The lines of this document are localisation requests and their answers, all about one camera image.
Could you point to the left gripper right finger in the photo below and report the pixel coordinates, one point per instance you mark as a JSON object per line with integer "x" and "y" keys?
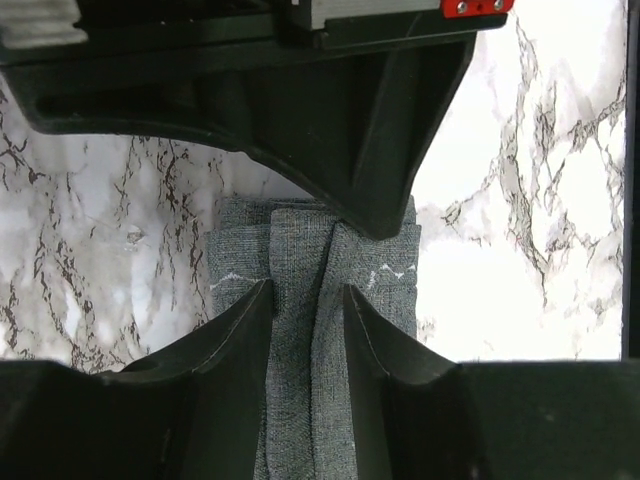
{"x": 417, "y": 415}

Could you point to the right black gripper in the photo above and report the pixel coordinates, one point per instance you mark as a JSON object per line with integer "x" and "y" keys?
{"x": 351, "y": 130}

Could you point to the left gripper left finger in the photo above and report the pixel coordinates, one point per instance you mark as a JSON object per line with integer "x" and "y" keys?
{"x": 191, "y": 410}

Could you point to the grey cloth napkin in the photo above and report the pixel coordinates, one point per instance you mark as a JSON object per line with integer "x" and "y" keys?
{"x": 311, "y": 256}

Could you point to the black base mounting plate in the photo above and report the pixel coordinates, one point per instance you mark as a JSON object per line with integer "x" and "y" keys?
{"x": 630, "y": 311}

